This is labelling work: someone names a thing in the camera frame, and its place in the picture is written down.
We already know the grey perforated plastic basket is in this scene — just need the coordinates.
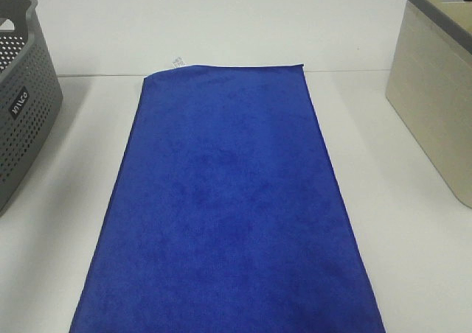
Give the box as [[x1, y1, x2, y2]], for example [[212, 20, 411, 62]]
[[1, 0, 63, 206]]

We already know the blue microfibre towel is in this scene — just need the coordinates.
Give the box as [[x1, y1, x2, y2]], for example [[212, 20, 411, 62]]
[[70, 65, 384, 332]]

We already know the white towel care label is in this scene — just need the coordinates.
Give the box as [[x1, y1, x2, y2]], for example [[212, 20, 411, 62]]
[[172, 57, 187, 69]]

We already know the beige bin with grey rim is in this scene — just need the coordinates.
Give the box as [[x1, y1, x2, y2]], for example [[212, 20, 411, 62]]
[[386, 0, 471, 206]]

